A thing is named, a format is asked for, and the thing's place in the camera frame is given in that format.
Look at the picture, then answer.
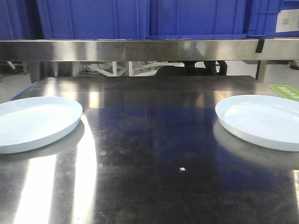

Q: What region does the light blue plate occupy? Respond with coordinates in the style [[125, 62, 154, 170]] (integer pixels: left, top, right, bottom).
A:
[[0, 97, 83, 154], [215, 95, 299, 152]]

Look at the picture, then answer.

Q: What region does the blue plastic crate centre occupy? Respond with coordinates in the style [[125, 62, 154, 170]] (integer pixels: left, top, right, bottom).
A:
[[37, 0, 246, 40]]

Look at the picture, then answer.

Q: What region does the blue plastic crate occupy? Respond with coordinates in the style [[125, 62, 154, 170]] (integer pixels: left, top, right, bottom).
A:
[[37, 0, 246, 40], [0, 0, 43, 40], [244, 0, 299, 38]]

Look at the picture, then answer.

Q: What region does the black tape strip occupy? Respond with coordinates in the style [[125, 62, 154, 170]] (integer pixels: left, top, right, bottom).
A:
[[255, 39, 265, 54]]

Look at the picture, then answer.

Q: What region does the green floor sticker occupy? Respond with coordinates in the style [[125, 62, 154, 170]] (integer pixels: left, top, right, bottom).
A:
[[268, 84, 299, 102]]

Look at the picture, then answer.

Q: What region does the blue plastic crate right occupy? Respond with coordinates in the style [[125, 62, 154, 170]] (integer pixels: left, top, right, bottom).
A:
[[244, 0, 299, 38]]

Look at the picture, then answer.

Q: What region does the blue plastic crate left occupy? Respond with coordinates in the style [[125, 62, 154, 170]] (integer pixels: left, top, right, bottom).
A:
[[0, 0, 43, 40]]

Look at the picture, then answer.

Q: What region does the white paper label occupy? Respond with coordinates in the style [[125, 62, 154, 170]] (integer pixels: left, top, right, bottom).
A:
[[276, 9, 299, 33]]

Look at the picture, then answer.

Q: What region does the stainless steel shelf rail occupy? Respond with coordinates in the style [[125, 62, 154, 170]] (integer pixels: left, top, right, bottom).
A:
[[0, 38, 299, 62]]

